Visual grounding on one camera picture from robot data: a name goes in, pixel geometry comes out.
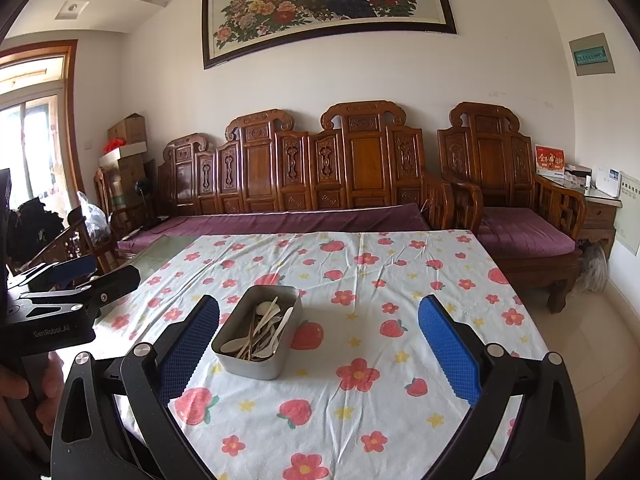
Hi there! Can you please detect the grey wall panel box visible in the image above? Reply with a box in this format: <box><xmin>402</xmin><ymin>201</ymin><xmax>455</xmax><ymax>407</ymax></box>
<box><xmin>568</xmin><ymin>33</ymin><xmax>616</xmax><ymax>77</ymax></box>

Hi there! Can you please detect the white flat box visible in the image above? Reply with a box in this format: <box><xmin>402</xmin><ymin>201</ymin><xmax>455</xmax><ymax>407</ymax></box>
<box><xmin>98</xmin><ymin>141</ymin><xmax>149</xmax><ymax>167</ymax></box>

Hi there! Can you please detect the light bamboo chopstick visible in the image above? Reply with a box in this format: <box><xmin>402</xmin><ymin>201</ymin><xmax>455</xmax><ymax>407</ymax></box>
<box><xmin>236</xmin><ymin>317</ymin><xmax>268</xmax><ymax>361</ymax></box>

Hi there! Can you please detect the framed peacock flower painting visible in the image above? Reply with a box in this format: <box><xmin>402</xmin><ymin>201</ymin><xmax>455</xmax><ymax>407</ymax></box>
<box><xmin>201</xmin><ymin>0</ymin><xmax>458</xmax><ymax>71</ymax></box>

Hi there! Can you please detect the purple armchair cushion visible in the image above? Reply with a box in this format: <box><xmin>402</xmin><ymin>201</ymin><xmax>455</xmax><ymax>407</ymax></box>
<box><xmin>477</xmin><ymin>206</ymin><xmax>579</xmax><ymax>258</ymax></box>

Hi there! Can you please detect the floral strawberry tablecloth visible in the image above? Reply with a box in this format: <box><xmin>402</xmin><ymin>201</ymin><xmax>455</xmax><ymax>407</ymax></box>
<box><xmin>92</xmin><ymin>230</ymin><xmax>551</xmax><ymax>480</ymax></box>

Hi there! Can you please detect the person's left hand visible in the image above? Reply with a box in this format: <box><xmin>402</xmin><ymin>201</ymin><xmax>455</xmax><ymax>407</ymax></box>
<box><xmin>0</xmin><ymin>352</ymin><xmax>66</xmax><ymax>461</ymax></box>

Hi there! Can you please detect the black clothing pile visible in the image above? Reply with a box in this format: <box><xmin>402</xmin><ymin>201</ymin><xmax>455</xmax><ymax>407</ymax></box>
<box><xmin>7</xmin><ymin>197</ymin><xmax>77</xmax><ymax>262</ymax></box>

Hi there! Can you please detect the wooden door frame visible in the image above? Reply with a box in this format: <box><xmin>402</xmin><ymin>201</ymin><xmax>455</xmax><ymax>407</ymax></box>
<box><xmin>0</xmin><ymin>40</ymin><xmax>87</xmax><ymax>211</ymax></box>

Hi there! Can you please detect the carved wooden sofa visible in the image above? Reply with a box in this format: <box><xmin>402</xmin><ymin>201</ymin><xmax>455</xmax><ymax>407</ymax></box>
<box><xmin>157</xmin><ymin>100</ymin><xmax>457</xmax><ymax>231</ymax></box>

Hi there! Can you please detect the tissue box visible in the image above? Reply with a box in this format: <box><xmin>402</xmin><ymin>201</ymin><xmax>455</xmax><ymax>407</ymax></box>
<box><xmin>565</xmin><ymin>164</ymin><xmax>594</xmax><ymax>186</ymax></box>

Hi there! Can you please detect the white soup spoon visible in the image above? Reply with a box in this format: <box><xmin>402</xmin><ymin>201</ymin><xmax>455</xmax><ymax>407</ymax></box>
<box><xmin>255</xmin><ymin>297</ymin><xmax>281</xmax><ymax>341</ymax></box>

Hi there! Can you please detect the clear plastic bag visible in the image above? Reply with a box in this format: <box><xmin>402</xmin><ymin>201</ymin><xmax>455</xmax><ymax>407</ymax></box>
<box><xmin>77</xmin><ymin>191</ymin><xmax>112</xmax><ymax>241</ymax></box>

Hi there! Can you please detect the red desk calendar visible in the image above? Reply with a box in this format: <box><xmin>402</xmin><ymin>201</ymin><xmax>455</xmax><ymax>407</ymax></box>
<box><xmin>535</xmin><ymin>145</ymin><xmax>566</xmax><ymax>177</ymax></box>

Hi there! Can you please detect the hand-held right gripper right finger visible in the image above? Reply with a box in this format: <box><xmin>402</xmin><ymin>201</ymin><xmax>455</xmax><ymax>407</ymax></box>
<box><xmin>417</xmin><ymin>294</ymin><xmax>587</xmax><ymax>480</ymax></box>

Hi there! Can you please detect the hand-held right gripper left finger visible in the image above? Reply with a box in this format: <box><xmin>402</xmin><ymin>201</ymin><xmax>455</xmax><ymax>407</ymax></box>
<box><xmin>50</xmin><ymin>294</ymin><xmax>221</xmax><ymax>480</ymax></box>

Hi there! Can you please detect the purple sofa cushion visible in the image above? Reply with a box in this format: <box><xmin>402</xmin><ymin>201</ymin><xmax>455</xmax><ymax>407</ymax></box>
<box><xmin>117</xmin><ymin>203</ymin><xmax>432</xmax><ymax>256</ymax></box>

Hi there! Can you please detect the white bag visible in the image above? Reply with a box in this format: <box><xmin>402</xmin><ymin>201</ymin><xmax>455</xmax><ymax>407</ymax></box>
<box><xmin>575</xmin><ymin>242</ymin><xmax>609</xmax><ymax>294</ymax></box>

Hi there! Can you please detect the wooden side table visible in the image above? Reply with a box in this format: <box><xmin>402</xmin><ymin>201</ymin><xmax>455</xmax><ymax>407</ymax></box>
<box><xmin>579</xmin><ymin>187</ymin><xmax>624</xmax><ymax>261</ymax></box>

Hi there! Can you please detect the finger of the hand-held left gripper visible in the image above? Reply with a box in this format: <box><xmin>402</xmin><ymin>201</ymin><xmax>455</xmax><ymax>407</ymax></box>
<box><xmin>20</xmin><ymin>264</ymin><xmax>142</xmax><ymax>318</ymax></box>
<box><xmin>10</xmin><ymin>254</ymin><xmax>99</xmax><ymax>291</ymax></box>

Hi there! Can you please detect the rectangular metal tray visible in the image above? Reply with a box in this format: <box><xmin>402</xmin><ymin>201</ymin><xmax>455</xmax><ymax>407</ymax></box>
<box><xmin>211</xmin><ymin>286</ymin><xmax>304</xmax><ymax>381</ymax></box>

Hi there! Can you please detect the wooden side chair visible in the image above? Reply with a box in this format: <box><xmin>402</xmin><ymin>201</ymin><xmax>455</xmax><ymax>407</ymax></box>
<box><xmin>94</xmin><ymin>160</ymin><xmax>162</xmax><ymax>241</ymax></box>

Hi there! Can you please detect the carved wooden armchair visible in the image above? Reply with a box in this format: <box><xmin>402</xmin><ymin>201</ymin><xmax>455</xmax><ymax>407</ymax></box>
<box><xmin>437</xmin><ymin>102</ymin><xmax>589</xmax><ymax>315</ymax></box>

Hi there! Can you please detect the brown cardboard box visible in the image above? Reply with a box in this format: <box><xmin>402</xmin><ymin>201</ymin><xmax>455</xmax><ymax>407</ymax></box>
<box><xmin>107</xmin><ymin>113</ymin><xmax>147</xmax><ymax>147</ymax></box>

